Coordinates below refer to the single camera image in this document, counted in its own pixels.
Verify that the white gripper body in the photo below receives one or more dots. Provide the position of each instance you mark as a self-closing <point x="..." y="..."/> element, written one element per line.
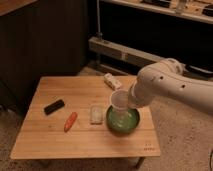
<point x="133" y="102"/>

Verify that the white ceramic cup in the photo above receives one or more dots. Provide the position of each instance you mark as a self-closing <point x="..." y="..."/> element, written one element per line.
<point x="119" y="101"/>

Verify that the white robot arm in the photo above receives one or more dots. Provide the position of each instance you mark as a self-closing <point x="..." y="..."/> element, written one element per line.
<point x="165" y="78"/>

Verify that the green ceramic bowl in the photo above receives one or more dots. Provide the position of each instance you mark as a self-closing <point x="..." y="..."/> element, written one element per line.
<point x="122" y="123"/>

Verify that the white small bottle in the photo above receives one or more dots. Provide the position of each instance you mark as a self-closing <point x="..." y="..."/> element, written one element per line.
<point x="112" y="82"/>

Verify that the white sponge block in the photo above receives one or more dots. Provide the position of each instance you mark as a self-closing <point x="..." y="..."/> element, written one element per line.
<point x="96" y="115"/>

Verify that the metal shelf rack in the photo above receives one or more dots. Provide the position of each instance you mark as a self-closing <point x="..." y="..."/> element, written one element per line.
<point x="150" y="37"/>

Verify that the low wooden table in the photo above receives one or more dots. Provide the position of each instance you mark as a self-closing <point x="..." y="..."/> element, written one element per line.
<point x="43" y="137"/>

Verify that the orange carrot toy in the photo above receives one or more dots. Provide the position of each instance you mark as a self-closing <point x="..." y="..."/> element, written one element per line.
<point x="70" y="121"/>

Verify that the black rectangular block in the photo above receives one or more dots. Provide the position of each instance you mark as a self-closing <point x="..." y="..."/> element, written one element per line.
<point x="54" y="107"/>

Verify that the dark wooden cabinet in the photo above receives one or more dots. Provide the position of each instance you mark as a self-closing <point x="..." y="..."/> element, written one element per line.
<point x="45" y="38"/>

